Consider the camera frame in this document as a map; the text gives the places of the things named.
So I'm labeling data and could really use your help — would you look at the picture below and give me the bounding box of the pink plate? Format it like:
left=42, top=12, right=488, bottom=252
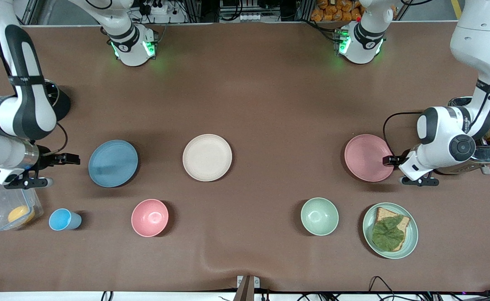
left=345, top=134, right=395, bottom=183

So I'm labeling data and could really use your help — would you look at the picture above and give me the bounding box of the blue plate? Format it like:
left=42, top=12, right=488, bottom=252
left=88, top=140, right=139, bottom=188

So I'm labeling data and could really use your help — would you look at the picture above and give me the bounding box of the bread slice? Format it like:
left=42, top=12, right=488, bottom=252
left=374, top=207, right=411, bottom=252

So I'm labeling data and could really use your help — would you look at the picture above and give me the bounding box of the blue cup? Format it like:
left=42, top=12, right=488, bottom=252
left=48, top=208, right=82, bottom=231

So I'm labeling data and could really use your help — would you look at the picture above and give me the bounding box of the green plate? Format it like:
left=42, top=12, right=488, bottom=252
left=362, top=202, right=419, bottom=259

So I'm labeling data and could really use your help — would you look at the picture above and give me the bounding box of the green lettuce leaf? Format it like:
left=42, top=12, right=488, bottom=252
left=372, top=215, right=405, bottom=252

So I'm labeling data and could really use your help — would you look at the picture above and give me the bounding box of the silver toaster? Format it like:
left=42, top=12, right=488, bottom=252
left=435, top=97, right=490, bottom=176

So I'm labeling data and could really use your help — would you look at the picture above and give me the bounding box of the green bowl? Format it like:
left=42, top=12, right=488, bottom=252
left=300, top=197, right=339, bottom=236

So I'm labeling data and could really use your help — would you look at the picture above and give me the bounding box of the pink bowl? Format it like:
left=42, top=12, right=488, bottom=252
left=131, top=199, right=169, bottom=237

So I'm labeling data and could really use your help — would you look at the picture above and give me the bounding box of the brown table cover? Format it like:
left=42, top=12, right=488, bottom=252
left=0, top=22, right=490, bottom=293

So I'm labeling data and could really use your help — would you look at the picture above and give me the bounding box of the beige plate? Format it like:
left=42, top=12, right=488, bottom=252
left=182, top=134, right=232, bottom=182

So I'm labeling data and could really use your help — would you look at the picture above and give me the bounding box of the bag of orange buns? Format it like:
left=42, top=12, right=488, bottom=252
left=311, top=0, right=365, bottom=22

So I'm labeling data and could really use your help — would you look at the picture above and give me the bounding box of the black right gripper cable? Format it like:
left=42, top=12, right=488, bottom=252
left=44, top=122, right=69, bottom=156

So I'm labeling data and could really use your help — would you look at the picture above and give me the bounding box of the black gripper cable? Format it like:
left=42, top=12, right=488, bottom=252
left=44, top=122, right=69, bottom=156
left=382, top=111, right=423, bottom=161

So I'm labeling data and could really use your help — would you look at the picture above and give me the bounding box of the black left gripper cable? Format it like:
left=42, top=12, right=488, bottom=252
left=382, top=111, right=423, bottom=161

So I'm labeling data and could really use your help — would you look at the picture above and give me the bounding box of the dark saucepan with blue handle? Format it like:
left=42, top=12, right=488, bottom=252
left=44, top=79, right=71, bottom=122

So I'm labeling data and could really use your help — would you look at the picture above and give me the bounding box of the black looped cable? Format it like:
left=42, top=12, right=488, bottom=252
left=368, top=276, right=396, bottom=301

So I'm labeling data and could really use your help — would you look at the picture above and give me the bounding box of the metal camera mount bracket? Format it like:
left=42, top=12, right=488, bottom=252
left=237, top=275, right=260, bottom=301

